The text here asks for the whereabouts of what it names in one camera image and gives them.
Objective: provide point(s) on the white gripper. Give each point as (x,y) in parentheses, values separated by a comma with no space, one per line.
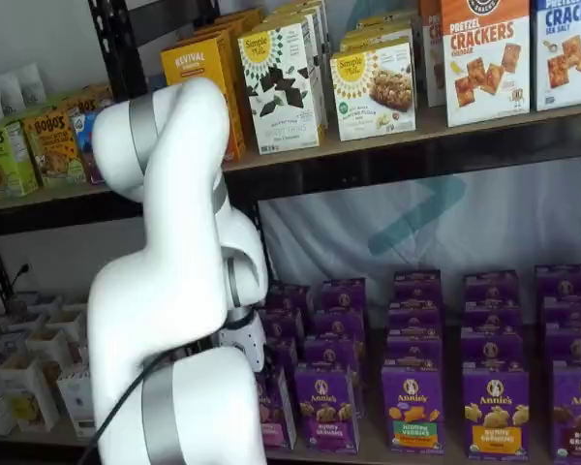
(247,339)

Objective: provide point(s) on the purple Annie's box pink label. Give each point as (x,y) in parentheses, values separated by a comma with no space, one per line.
(281,412)

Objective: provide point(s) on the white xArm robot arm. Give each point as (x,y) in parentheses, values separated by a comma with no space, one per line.
(174,169)

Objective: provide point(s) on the purple Annie's snack box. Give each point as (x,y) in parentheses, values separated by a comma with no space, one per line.
(573,344)
(339,323)
(491,349)
(491,286)
(290,296)
(564,280)
(329,351)
(283,353)
(283,324)
(571,310)
(416,286)
(415,317)
(491,315)
(343,293)
(414,349)

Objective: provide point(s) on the purple Annie's box green label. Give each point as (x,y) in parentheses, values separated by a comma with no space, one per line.
(411,412)

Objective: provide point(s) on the black metal shelf rack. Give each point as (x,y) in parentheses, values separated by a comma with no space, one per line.
(368,164)
(53,213)

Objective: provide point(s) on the white Simple Mills thins box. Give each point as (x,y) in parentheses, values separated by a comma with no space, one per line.
(281,97)
(295,14)

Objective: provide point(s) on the blue Zbar box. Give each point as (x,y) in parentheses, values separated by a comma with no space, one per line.
(83,150)

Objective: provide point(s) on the purple Annie's box yellow label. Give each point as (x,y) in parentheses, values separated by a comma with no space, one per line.
(496,416)

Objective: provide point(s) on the yellow Bobo's box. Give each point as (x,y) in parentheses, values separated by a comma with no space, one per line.
(84,102)
(53,150)

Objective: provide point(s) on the Simple Mills cookie mix box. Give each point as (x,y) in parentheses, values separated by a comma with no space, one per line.
(373,97)

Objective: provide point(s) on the orange Revival box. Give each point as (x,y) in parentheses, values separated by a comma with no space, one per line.
(232,34)
(193,63)
(247,17)

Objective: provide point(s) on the green Bobo's box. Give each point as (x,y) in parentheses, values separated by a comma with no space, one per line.
(5,160)

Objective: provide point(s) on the yellow Simple Mills bars box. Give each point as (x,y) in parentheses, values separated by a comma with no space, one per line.
(377,39)
(382,25)

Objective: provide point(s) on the red pretzel crackers box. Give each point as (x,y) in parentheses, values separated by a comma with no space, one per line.
(431,58)

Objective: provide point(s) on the purple Annie's box brown label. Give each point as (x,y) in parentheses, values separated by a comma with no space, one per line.
(578,416)

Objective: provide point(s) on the orange pretzel crackers box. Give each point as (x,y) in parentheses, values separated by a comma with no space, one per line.
(484,72)

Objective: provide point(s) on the blue pretzel crackers box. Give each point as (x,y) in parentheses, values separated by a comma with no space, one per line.
(569,58)

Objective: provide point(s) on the white cloth with teal logo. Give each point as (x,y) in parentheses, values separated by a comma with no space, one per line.
(513,218)

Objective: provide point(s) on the black wall plug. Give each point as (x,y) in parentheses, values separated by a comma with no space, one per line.
(24,269)

